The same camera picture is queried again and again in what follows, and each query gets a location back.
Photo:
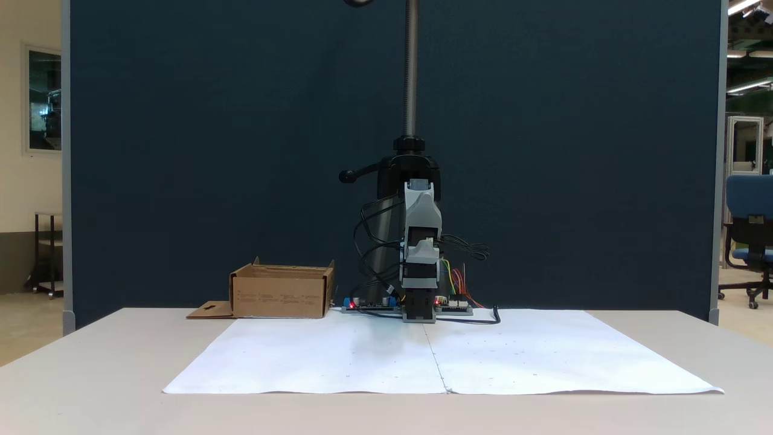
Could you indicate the fluorescent ceiling light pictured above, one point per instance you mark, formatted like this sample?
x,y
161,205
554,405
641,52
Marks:
x,y
749,86
741,6
749,54

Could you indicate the circuit board with blue connector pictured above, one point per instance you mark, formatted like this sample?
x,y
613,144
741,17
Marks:
x,y
368,307

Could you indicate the grey metal frame cabinet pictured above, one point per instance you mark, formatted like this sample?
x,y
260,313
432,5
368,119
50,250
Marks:
x,y
744,139

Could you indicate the small circuit board red LED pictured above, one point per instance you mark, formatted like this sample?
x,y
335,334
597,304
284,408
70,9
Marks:
x,y
453,309

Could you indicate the black camera stand metal pole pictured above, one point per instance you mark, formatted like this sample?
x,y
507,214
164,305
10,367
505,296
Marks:
x,y
410,72

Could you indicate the blue office chair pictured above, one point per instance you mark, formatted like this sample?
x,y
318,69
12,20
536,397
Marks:
x,y
749,196

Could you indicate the black rolling cart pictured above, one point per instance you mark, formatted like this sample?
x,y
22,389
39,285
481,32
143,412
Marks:
x,y
49,254

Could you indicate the dark blue partition panel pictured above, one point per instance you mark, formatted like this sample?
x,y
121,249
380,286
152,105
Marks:
x,y
181,151

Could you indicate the white paper sheet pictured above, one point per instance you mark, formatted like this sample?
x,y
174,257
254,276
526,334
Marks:
x,y
555,356
314,356

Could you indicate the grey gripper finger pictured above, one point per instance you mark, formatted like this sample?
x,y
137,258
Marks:
x,y
423,252

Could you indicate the brown cardboard box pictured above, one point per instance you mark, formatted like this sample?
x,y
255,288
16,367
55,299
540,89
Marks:
x,y
281,296

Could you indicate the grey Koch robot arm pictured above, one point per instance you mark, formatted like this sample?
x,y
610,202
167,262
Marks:
x,y
418,193

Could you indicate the framed wall window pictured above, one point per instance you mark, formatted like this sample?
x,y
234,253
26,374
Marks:
x,y
43,99

